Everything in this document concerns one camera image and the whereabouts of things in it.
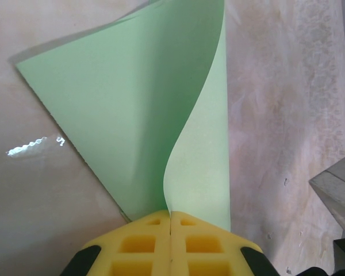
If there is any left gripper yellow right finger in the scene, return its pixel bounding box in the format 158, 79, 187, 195
171, 210, 277, 276

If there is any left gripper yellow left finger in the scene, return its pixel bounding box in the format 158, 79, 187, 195
61, 209, 172, 276

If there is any green paper sheet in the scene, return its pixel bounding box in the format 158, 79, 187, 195
15, 0, 233, 232

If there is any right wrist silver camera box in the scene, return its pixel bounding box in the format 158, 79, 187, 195
308, 155, 345, 232

